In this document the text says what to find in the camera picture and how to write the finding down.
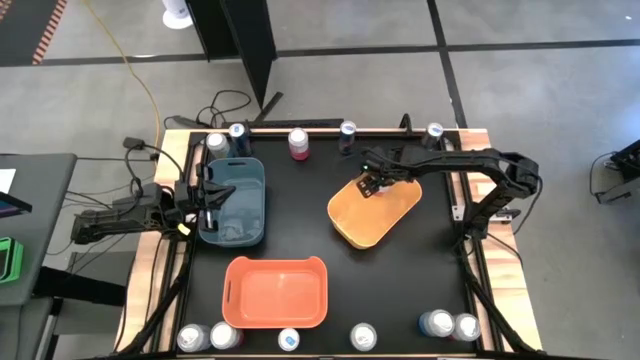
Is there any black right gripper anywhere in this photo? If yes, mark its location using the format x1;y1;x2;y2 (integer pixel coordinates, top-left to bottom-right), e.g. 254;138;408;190
355;146;409;200

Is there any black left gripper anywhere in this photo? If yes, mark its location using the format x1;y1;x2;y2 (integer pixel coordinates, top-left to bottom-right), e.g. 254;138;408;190
172;162;237;233

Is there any blue plastic bin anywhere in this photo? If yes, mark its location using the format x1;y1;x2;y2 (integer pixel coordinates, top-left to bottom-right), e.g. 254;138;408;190
197;156;267;249

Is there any yellow plastic bin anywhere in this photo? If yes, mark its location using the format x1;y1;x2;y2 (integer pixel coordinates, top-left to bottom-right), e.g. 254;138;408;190
326;175;424;251

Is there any blue silver energy drink can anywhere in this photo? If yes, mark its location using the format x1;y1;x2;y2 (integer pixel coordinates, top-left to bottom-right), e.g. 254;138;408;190
228;122;253;157
277;327;301;353
421;122;445;151
338;120;358;155

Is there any blue and white soda can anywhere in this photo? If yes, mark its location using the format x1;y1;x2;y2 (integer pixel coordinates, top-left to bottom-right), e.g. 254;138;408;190
349;322;378;353
176;323;213;354
418;308;456;339
205;131;231;160

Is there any orange plastic bin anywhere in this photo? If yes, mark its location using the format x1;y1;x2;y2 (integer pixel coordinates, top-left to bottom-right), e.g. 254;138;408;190
221;255;330;330

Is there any black power brick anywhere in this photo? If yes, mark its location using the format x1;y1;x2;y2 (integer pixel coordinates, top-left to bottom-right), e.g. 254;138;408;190
163;114;214;130

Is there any black floor beam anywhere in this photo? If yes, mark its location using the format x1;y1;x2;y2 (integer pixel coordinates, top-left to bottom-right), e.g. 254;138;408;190
33;266;127;307

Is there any grey side table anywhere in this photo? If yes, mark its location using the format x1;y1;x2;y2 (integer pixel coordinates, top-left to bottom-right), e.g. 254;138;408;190
0;297;56;360
0;152;79;307

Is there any black standing cabinet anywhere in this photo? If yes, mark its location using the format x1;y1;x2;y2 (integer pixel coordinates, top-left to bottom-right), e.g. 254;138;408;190
184;0;285;124

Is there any dark tablet device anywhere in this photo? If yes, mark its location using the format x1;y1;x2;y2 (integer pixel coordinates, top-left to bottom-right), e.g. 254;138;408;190
0;191;34;220

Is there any green plastic tray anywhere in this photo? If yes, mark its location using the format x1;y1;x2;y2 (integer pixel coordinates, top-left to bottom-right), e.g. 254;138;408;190
0;237;25;285

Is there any black equipment stand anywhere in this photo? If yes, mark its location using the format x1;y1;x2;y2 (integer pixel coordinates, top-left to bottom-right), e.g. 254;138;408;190
589;138;640;205

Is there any black mat with orange stripes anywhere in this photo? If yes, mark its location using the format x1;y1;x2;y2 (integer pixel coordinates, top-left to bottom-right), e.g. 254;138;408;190
0;0;69;67

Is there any black looped cable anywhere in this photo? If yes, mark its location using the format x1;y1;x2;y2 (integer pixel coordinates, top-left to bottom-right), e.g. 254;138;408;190
195;89;252;129

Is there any black aluminium table frame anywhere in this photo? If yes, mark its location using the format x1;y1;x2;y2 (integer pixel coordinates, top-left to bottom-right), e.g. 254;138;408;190
114;127;544;360

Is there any yellow floor cable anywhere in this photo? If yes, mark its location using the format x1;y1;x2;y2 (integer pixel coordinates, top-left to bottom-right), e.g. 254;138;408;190
81;0;162;154

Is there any white round pedestal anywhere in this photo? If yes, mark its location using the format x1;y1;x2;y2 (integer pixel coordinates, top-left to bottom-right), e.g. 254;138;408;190
160;0;194;30

